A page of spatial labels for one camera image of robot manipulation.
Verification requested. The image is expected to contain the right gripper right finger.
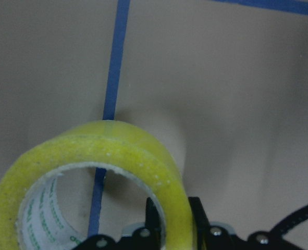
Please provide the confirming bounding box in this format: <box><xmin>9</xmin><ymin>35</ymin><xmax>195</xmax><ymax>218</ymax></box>
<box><xmin>188</xmin><ymin>197</ymin><xmax>211</xmax><ymax>245</ymax></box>

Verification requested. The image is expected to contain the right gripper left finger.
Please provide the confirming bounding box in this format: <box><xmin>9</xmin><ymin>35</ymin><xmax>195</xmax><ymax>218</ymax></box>
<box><xmin>145</xmin><ymin>197</ymin><xmax>162</xmax><ymax>234</ymax></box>

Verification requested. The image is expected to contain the yellow clear tape roll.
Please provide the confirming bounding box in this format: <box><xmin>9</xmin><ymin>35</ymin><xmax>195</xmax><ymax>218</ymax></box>
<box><xmin>0</xmin><ymin>120</ymin><xmax>195</xmax><ymax>249</ymax></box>

